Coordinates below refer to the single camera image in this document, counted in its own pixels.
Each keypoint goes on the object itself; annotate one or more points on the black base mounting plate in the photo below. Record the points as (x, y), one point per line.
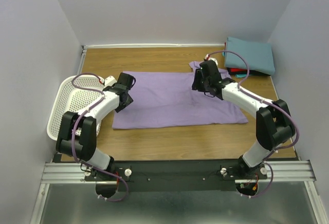
(178, 175)

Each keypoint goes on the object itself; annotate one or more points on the folded turquoise t shirt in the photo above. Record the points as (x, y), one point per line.
(225, 52)

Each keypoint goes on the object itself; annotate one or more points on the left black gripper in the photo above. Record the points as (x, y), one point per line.
(123, 106)

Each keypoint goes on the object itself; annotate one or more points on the white perforated plastic basket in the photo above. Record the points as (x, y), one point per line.
(73, 95)

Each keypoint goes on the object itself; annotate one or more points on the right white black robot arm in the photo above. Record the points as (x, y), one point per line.
(274, 125)

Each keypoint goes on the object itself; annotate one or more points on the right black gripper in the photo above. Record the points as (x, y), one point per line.
(195, 85)

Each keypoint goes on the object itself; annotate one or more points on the folded teal t shirt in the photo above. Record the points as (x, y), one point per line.
(257, 55)

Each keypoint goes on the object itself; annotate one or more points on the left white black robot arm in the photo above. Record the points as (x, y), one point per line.
(78, 130)

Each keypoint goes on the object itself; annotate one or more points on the purple t shirt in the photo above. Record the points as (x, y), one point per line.
(166, 99)

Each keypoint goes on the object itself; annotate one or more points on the aluminium extrusion rail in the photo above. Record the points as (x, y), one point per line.
(283, 171)

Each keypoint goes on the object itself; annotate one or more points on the folded red t shirt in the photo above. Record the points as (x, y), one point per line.
(237, 71)

